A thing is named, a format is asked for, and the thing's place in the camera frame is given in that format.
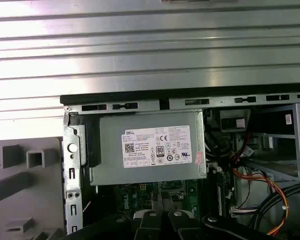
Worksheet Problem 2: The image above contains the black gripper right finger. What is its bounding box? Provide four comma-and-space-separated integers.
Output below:
163, 196, 291, 240

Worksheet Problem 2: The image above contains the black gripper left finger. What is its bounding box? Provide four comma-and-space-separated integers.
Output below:
64, 192, 166, 240

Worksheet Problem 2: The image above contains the green motherboard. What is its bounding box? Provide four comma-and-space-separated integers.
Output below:
113, 178, 235, 218

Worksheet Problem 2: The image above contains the grey power supply unit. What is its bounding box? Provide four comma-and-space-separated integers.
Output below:
89, 109, 208, 187

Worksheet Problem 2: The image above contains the black open PC case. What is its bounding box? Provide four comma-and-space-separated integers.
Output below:
59, 94, 300, 240

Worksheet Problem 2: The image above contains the grey parts rack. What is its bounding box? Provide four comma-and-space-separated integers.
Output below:
0, 136, 66, 240

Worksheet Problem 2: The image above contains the grey optical drive cage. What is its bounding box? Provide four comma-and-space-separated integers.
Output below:
249, 102, 300, 180

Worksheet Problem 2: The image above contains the orange yellow wire bundle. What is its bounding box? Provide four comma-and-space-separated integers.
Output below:
229, 147, 290, 237

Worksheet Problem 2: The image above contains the black cable bundle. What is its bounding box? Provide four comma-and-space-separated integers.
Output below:
249, 179, 300, 240

